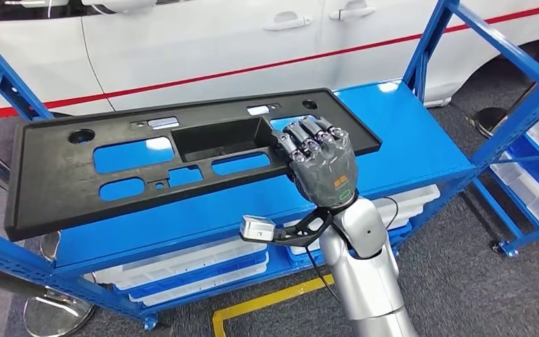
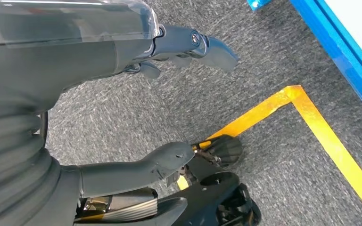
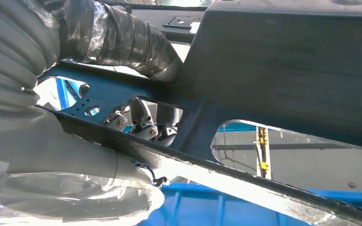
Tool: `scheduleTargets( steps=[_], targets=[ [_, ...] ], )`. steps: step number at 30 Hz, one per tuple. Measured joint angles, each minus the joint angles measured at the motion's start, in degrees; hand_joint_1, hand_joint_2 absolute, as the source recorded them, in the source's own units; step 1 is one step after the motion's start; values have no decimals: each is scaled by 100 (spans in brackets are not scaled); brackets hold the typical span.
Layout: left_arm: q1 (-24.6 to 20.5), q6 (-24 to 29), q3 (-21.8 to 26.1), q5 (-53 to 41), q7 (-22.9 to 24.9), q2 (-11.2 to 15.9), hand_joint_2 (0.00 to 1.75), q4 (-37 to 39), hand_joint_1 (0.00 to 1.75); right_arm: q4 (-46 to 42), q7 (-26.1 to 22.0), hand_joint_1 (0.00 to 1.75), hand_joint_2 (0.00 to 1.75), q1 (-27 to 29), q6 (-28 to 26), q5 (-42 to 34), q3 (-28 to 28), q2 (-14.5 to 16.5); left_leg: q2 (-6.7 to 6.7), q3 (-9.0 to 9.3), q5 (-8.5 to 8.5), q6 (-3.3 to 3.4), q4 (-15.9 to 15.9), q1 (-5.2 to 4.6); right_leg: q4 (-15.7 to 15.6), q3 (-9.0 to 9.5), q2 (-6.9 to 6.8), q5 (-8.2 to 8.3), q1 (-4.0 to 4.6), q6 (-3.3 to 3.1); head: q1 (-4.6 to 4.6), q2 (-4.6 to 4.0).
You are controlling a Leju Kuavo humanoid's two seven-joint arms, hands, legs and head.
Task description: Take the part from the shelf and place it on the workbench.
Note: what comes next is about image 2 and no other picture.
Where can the large blue shelf rack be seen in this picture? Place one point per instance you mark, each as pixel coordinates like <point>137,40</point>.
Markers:
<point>340,50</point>

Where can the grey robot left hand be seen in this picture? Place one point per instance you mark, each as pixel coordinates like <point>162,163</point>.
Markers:
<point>59,56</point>

